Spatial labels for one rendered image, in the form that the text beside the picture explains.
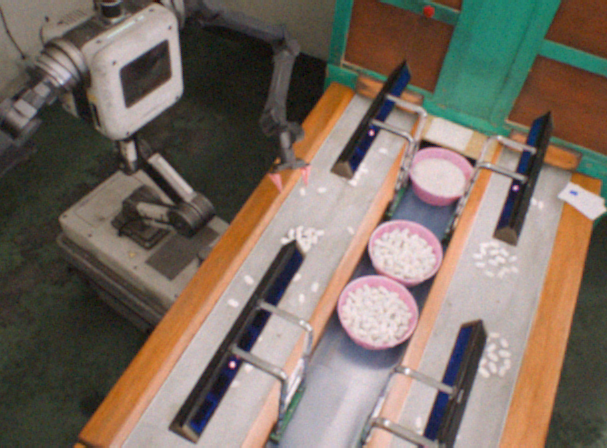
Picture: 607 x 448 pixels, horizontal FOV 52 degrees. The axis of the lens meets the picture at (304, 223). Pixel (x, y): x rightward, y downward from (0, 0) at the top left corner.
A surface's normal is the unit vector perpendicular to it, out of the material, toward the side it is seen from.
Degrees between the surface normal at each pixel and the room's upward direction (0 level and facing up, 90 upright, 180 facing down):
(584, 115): 90
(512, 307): 0
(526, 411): 0
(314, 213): 0
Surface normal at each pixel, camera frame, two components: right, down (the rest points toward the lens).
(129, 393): 0.08, -0.62
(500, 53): -0.43, 0.69
